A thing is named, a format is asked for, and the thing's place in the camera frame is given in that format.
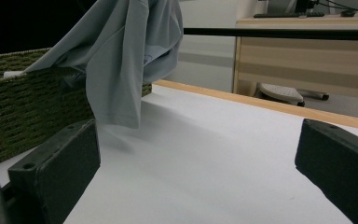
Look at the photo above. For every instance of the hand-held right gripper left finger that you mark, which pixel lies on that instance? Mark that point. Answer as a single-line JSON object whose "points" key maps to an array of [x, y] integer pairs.
{"points": [[62, 161]]}

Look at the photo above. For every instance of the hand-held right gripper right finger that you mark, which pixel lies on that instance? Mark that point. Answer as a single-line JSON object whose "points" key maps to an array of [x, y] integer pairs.
{"points": [[341, 165]]}

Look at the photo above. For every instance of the green woven basket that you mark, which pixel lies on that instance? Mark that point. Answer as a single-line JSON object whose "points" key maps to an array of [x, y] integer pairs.
{"points": [[28, 115]]}

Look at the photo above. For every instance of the grey shirt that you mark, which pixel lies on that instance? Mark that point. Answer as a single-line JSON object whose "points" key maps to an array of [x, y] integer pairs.
{"points": [[118, 62]]}

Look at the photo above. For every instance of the wooden desk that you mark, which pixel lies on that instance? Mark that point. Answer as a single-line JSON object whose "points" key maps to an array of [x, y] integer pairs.
{"points": [[304, 59]]}

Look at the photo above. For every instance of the black metal bar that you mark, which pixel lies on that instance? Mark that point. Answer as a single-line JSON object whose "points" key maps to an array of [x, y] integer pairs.
{"points": [[279, 33]]}

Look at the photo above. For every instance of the black computer mouse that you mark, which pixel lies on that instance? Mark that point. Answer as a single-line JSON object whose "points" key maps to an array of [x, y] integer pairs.
{"points": [[348, 13]]}

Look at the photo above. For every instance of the black keyboard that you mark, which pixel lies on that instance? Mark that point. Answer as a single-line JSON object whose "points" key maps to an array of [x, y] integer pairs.
{"points": [[287, 14]]}

